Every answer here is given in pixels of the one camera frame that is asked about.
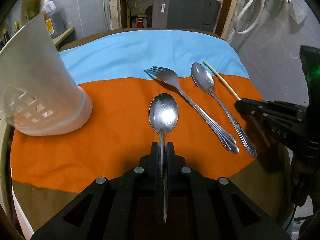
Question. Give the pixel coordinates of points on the wooden chopstick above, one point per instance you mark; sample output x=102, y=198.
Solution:
x=222, y=78

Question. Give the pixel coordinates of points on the grey refrigerator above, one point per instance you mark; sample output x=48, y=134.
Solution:
x=186, y=11

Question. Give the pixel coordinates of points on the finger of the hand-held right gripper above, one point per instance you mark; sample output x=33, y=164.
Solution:
x=282, y=120
x=275, y=106

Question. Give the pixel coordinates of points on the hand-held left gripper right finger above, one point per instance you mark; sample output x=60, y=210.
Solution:
x=170, y=155

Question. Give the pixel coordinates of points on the striped blue orange brown cloth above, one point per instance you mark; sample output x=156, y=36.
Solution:
x=112, y=142

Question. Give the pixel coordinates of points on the red bottle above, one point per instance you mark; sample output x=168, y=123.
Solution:
x=140, y=22

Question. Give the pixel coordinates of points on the white plastic utensil basket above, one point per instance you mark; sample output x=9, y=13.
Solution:
x=42, y=85

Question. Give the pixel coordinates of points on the person's right hand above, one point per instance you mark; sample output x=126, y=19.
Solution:
x=301, y=177

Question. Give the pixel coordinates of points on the steel fork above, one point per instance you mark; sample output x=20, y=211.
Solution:
x=171, y=78

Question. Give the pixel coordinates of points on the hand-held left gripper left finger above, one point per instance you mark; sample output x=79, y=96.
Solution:
x=155, y=155

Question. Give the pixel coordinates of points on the white mesh bag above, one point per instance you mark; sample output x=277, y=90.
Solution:
x=298, y=10

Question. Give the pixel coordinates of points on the plain steel spoon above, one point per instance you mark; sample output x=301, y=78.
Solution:
x=163, y=112

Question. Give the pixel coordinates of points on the large oil jug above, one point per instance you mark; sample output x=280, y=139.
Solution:
x=55, y=20

